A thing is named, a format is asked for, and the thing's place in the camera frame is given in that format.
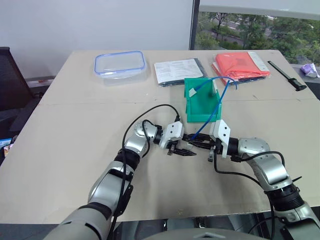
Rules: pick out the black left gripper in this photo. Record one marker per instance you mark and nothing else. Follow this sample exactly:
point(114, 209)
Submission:
point(175, 145)

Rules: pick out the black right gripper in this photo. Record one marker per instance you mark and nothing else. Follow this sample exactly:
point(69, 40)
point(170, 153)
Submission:
point(217, 148)

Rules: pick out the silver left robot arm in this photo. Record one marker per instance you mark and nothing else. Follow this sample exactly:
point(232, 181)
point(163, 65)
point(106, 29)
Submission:
point(140, 145)

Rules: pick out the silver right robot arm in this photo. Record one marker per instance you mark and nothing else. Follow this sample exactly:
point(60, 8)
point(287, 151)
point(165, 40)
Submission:
point(252, 146)

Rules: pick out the green plastic bin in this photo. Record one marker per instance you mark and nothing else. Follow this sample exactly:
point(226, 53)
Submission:
point(201, 106)

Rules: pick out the white coupler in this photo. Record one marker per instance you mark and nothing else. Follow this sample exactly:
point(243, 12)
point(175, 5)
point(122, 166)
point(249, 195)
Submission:
point(193, 92)

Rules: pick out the dark package with white sheet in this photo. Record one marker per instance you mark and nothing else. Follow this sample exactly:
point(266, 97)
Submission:
point(177, 70)

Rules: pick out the orange bagged package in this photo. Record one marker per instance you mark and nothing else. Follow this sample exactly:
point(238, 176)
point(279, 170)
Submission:
point(237, 65)

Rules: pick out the dark rounded shape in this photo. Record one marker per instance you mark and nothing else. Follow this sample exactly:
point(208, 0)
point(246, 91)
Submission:
point(225, 222)

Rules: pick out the grey robot torso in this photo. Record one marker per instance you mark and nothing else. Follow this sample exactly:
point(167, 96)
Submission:
point(200, 235)

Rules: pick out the clear container with blue rim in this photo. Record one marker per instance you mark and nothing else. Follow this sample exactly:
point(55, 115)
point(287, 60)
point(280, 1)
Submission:
point(120, 65)

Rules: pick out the black stick tool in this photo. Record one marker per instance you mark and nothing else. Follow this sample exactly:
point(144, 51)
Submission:
point(283, 73)

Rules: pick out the dark grey side desk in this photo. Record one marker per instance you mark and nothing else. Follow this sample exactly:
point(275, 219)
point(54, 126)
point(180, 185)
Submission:
point(312, 86)

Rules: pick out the purple white crumpled wrapper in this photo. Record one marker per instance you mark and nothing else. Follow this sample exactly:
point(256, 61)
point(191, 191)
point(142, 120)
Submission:
point(309, 70)

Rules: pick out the colourful small box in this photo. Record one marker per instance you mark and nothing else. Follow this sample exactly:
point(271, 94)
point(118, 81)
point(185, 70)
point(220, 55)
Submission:
point(5, 148)

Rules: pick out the black office chair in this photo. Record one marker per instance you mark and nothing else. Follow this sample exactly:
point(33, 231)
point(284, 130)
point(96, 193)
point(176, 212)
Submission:
point(11, 80)

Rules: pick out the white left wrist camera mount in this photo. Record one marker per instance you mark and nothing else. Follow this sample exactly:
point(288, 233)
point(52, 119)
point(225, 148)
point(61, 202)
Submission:
point(173, 131)

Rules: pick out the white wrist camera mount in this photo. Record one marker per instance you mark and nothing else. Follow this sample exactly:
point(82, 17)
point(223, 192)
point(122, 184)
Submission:
point(221, 131)
point(173, 131)

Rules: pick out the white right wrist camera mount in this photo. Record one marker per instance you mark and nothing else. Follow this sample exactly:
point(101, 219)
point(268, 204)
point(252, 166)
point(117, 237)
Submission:
point(221, 131)

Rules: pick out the dark window frame post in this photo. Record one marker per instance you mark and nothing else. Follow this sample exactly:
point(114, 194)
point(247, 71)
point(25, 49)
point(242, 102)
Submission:
point(194, 25)

